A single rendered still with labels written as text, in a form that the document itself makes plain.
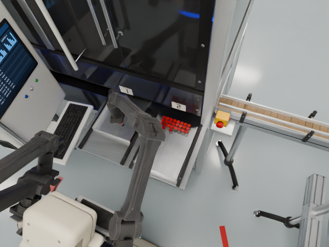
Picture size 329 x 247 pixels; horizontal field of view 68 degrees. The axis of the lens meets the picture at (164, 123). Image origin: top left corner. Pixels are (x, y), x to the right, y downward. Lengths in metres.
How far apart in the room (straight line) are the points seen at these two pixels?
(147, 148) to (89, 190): 1.64
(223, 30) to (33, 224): 0.91
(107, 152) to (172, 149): 0.38
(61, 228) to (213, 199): 1.58
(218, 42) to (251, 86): 1.93
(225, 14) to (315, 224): 1.37
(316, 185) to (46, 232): 1.60
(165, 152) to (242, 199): 1.07
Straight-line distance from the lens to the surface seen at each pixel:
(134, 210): 0.91
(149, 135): 0.81
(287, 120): 1.58
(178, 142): 1.45
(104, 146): 1.51
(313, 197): 1.88
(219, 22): 0.93
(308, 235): 1.81
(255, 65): 3.10
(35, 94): 1.67
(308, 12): 4.01
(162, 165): 1.40
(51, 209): 0.95
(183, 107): 1.40
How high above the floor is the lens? 2.19
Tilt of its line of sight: 60 degrees down
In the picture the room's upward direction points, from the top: 8 degrees counter-clockwise
